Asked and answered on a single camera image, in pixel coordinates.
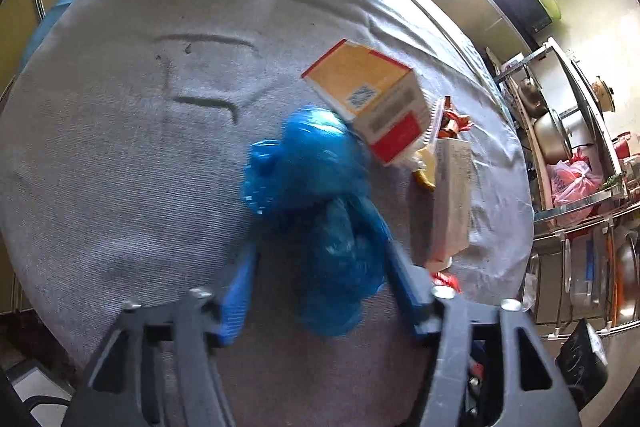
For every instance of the small metal pot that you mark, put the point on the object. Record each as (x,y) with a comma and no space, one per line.
(532,94)

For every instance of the yellow and red carton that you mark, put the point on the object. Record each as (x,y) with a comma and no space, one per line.
(365,77)

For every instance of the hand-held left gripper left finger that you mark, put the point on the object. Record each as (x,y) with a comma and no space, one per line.
(239,302)

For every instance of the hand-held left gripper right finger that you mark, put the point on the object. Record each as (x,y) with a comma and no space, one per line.
(406,292)

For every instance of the blue cloth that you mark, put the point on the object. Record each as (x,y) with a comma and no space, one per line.
(45,32)

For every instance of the large metal pot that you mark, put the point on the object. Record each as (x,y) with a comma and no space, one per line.
(555,132)

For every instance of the brown clay pot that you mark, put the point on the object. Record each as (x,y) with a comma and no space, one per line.
(605,94)

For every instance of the white carton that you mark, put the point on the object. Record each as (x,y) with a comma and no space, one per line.
(450,197)

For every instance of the metal basin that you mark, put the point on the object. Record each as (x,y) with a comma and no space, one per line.
(625,277)

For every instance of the pink plastic bag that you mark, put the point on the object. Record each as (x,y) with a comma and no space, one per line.
(570,182)

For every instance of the red pot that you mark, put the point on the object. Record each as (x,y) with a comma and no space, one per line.
(625,147)

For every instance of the metal kitchen rack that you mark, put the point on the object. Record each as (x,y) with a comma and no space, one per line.
(575,212)

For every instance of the blue plastic bag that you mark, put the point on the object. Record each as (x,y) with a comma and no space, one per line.
(310,157)

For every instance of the orange snack wrapper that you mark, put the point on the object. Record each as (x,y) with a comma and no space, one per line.
(452,122)

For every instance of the small red wrapper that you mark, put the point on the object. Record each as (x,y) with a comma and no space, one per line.
(445,279)

